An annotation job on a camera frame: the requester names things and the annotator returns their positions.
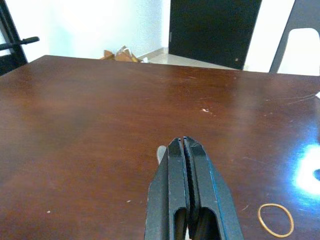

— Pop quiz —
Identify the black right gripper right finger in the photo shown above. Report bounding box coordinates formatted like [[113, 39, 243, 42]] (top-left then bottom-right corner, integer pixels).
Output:
[[183, 136, 245, 240]]

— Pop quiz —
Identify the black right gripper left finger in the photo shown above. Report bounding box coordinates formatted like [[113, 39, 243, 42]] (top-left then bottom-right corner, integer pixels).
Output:
[[144, 137, 191, 240]]

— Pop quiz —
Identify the silver metal spoon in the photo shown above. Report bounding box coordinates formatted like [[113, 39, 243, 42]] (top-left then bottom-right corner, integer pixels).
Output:
[[156, 145, 168, 166]]

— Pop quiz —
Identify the tan rubber band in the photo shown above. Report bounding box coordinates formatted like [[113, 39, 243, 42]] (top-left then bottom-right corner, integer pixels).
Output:
[[257, 202, 295, 238]]

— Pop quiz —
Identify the black door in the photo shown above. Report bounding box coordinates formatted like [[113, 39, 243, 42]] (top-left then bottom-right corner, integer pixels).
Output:
[[168, 0, 263, 71]]

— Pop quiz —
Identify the black metal stand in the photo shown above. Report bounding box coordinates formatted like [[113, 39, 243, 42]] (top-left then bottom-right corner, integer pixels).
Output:
[[0, 0, 41, 77]]

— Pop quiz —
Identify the black chair frame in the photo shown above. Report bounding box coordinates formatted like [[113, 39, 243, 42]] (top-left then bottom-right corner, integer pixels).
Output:
[[268, 0, 320, 74]]

